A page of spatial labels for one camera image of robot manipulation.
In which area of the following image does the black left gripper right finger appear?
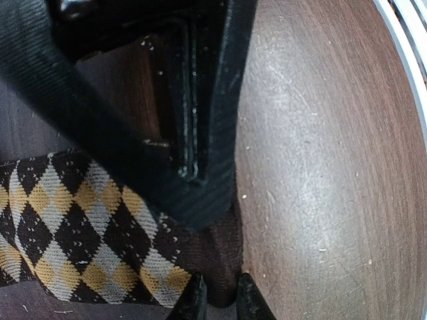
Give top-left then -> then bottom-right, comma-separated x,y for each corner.
236,273 -> 276,320

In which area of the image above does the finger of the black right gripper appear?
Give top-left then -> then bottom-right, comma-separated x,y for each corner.
1,1 -> 233,230
166,0 -> 258,187

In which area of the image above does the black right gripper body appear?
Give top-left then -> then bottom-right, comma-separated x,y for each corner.
46,1 -> 228,63

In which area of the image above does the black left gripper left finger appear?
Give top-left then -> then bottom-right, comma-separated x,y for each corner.
169,273 -> 207,320

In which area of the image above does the brown argyle patterned sock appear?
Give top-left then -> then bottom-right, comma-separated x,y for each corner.
1,150 -> 242,308

